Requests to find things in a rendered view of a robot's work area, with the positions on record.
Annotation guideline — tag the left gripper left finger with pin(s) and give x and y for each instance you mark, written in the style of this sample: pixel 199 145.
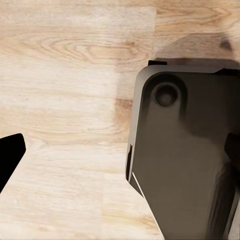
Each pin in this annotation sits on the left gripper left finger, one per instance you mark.
pixel 12 149

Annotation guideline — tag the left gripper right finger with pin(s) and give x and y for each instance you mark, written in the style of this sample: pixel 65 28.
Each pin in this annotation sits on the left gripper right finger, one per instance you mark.
pixel 232 149

